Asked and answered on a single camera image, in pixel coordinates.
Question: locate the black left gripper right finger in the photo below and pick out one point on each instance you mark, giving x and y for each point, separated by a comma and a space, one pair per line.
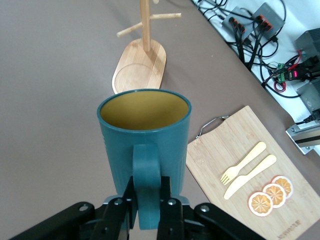
180, 222

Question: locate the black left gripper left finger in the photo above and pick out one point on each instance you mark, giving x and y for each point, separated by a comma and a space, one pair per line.
100, 222

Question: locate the teal cup with yellow inside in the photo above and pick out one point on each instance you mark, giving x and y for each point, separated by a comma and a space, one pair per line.
150, 140

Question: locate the wooden mug rack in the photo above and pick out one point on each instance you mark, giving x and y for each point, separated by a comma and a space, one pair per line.
140, 70

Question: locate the yellow plastic knife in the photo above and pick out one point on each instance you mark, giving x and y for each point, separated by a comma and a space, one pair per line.
240, 181

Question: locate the yellow plastic fork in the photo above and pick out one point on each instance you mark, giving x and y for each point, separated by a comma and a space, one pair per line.
240, 168

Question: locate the orange slice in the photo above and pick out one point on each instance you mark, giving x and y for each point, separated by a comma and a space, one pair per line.
260, 203
283, 186
274, 195

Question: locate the bamboo cutting board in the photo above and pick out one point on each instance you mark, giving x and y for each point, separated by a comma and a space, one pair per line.
225, 150

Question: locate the green circuit board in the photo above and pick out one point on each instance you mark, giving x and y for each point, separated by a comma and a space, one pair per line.
281, 75

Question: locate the silver metal box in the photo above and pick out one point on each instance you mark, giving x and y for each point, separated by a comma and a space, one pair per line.
311, 97

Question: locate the red digit display module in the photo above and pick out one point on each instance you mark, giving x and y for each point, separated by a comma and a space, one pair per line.
295, 74

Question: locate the grey power hub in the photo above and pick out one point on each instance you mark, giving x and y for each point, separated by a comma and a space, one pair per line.
232, 17
270, 15

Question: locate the grey electronics box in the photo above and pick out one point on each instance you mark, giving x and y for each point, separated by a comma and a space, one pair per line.
308, 42

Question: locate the aluminium camera post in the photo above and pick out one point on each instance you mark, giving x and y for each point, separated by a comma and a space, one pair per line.
305, 136

